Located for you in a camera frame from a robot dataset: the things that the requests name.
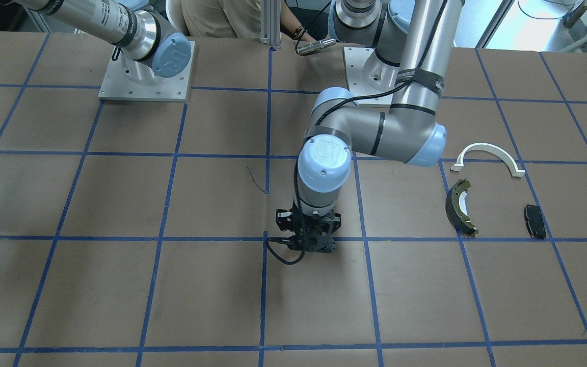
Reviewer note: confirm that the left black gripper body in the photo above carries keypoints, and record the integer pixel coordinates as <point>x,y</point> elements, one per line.
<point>283,219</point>

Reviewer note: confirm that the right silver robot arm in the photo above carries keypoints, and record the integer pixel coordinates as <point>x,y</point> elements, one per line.
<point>141,33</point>

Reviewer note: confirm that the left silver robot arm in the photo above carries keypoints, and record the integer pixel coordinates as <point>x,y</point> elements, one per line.
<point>392,116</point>

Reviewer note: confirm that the olive green brake shoe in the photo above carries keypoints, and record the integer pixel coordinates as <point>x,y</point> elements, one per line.
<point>456,209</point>

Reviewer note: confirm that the black brake pad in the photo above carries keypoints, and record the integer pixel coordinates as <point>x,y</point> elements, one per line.
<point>534,221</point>

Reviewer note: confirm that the man in beige shirt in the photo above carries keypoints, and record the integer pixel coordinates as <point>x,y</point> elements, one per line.
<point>237,20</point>

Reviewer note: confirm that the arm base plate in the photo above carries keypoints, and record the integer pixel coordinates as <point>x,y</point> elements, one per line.
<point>366,74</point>
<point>128,80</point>

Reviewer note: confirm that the white curved plastic bracket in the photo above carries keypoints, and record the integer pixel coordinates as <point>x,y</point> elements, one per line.
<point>496,153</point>

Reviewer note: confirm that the aluminium frame post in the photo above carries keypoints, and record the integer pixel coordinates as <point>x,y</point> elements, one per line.
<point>270,12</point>

